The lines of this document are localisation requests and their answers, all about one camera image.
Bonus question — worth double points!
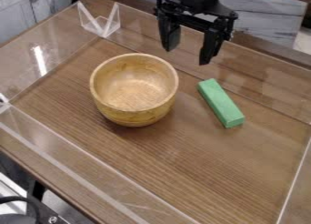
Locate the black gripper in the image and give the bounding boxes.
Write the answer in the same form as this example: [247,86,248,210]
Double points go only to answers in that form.
[156,0,238,66]

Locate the brown wooden bowl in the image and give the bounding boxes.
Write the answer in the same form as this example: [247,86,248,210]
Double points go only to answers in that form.
[88,53,179,127]

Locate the green rectangular block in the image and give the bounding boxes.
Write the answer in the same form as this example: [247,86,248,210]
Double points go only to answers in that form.
[196,78,246,128]

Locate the black metal clamp base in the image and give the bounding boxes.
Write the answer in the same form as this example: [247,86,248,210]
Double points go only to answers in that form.
[27,181,71,224]

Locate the clear acrylic corner bracket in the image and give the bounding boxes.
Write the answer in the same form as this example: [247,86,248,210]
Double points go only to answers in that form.
[76,2,120,38]

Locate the clear acrylic tray wall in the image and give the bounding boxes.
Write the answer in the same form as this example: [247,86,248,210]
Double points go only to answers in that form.
[0,102,199,224]

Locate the black cable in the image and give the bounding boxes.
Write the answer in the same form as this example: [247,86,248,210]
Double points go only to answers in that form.
[0,196,41,224]

